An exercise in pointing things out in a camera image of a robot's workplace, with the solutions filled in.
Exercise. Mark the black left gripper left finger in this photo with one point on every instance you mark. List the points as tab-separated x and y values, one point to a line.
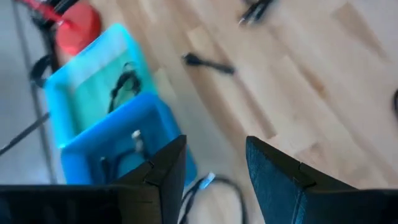
149	199

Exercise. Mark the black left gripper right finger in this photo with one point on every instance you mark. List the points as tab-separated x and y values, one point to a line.
289	196

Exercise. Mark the blue plastic bin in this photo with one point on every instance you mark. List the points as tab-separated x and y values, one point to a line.
146	112

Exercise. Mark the teal plastic bin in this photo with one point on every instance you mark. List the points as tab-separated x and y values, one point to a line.
90	90

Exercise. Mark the red desk lamp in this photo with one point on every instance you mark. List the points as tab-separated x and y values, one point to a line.
79	28

